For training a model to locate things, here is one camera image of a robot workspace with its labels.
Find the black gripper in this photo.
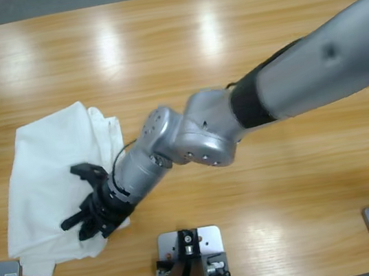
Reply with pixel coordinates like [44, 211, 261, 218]
[54, 173, 141, 246]

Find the white cloth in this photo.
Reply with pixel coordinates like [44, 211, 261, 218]
[0, 102, 144, 276]

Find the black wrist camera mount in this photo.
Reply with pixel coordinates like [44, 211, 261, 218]
[69, 159, 112, 194]

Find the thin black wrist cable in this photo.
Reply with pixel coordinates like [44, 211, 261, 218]
[106, 139, 145, 193]

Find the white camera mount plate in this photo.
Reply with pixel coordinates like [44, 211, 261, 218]
[155, 224, 231, 276]

